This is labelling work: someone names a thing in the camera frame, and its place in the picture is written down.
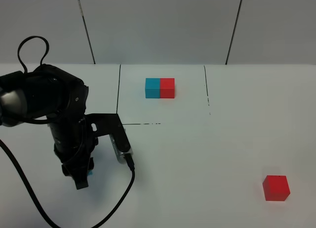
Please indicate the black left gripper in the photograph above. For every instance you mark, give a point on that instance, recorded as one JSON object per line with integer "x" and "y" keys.
{"x": 73, "y": 145}

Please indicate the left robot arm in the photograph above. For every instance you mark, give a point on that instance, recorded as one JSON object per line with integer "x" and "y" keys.
{"x": 56, "y": 98}

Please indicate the template blue cube block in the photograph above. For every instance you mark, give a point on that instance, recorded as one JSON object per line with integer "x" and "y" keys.
{"x": 152, "y": 88}

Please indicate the template red cube block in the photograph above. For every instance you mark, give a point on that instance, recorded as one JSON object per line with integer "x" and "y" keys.
{"x": 167, "y": 88}

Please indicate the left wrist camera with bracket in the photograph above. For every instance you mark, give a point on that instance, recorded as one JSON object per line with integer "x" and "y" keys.
{"x": 110, "y": 124}

